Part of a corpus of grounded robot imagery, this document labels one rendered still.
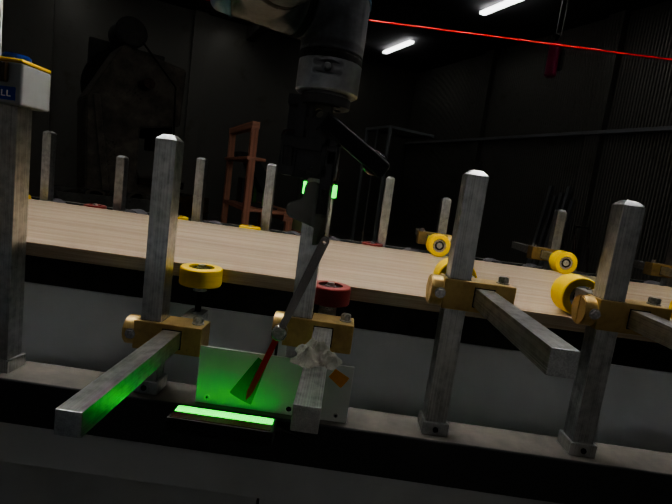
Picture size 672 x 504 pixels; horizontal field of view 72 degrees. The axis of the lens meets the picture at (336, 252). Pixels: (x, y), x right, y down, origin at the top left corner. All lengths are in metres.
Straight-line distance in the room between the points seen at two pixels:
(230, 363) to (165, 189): 0.31
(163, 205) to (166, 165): 0.06
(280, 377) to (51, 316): 0.58
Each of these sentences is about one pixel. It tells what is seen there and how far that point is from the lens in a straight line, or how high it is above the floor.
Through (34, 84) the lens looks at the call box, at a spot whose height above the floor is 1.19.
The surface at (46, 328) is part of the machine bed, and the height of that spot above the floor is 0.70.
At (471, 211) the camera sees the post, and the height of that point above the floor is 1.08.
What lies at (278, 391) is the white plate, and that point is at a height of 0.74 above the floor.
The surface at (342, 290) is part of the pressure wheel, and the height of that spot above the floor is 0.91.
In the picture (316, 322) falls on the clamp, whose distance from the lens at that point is 0.77.
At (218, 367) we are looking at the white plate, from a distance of 0.83.
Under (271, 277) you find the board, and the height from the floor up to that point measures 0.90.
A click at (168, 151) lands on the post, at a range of 0.81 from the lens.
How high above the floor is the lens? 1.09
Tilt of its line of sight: 8 degrees down
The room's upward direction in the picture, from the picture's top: 8 degrees clockwise
